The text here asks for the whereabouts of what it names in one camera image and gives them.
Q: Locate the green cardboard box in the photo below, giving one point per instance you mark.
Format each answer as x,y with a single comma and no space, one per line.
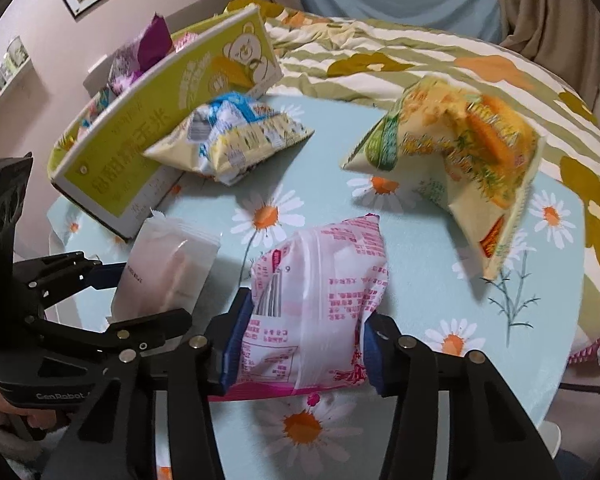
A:
103,170

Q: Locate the wall shelf with items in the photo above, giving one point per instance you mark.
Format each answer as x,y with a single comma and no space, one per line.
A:
14,65

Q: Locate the purple snack bag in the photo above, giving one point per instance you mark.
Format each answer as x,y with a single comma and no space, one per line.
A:
136,57

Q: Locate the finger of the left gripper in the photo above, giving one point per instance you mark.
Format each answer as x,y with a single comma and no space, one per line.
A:
139,334
43,282

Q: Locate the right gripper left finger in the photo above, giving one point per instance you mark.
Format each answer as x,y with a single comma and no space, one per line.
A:
113,436

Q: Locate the left hand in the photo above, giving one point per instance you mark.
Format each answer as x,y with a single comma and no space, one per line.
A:
37,419

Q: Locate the right beige curtain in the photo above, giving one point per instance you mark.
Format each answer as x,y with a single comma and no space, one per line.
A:
563,36

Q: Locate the pink printed snack bag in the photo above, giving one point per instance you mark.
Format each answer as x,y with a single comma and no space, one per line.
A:
311,297

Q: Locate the translucent pink snack packet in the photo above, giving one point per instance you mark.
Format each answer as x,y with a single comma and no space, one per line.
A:
166,270

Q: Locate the blue white yellow snack bag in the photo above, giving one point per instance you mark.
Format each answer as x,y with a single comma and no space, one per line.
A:
227,137

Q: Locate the floral striped duvet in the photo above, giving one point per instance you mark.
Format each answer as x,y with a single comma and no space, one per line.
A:
371,62

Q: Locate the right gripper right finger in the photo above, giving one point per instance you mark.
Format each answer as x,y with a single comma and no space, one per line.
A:
491,436

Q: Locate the yellow bear snack bag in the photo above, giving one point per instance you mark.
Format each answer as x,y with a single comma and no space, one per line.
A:
468,152

